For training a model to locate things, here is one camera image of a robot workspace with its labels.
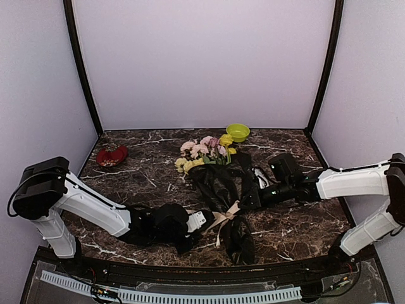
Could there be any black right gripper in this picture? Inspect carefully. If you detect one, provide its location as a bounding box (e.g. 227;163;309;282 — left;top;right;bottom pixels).
239;179;294;210

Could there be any beige ribbon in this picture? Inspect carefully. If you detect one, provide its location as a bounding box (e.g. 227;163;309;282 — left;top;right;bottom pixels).
187;200;240;247

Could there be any black wrapping paper sheet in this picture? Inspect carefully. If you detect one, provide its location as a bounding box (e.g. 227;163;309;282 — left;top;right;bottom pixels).
189;152;259;265

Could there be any yellow fake flower stem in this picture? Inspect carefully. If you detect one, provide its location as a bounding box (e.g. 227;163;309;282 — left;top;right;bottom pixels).
218;134;237;164

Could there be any pink fake flower stem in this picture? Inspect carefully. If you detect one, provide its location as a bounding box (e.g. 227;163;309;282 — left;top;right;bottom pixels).
200;136;227;158
180;141;208;159

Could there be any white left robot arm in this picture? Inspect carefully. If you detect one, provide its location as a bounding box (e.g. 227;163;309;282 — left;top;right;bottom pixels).
7;156;208;276

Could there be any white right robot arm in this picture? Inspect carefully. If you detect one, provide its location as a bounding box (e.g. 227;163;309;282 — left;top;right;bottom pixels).
250;153;404;275

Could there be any green bowl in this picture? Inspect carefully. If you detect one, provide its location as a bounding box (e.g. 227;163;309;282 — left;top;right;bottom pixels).
226;123;251;143

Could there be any red decorated plate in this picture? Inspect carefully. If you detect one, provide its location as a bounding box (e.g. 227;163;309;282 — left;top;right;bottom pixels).
96;144;128;167

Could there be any left circuit board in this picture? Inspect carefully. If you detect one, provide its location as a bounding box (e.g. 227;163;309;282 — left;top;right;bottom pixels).
90;285;118;300

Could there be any circuit board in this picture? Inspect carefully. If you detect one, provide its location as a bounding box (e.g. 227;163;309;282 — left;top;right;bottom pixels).
90;285;118;300
329;276;351;291

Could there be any right circuit board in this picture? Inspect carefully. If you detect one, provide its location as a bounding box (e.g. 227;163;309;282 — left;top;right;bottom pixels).
329;276;351;291

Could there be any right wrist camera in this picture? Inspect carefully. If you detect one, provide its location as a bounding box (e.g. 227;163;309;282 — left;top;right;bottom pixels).
252;167;271;189

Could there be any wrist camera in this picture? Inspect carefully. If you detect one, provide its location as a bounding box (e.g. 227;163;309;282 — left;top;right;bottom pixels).
186;210;211;234
252;167;271;189

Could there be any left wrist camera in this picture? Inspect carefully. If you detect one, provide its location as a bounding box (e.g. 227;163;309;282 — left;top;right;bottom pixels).
186;210;211;234

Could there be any black front rail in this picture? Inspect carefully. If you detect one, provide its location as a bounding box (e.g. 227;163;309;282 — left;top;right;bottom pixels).
83;257;330;285

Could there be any white cable duct strip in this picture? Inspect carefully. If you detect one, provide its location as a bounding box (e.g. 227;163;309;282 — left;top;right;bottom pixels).
40;270;302;303

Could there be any black frame post right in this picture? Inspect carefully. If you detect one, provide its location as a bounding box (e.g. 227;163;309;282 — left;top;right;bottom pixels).
306;0;344;134

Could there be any black frame post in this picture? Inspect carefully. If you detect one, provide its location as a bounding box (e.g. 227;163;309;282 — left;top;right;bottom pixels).
63;0;104;137
306;0;344;134

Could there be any black frame post left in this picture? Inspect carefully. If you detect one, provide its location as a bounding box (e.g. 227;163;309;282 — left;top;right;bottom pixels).
63;0;104;137

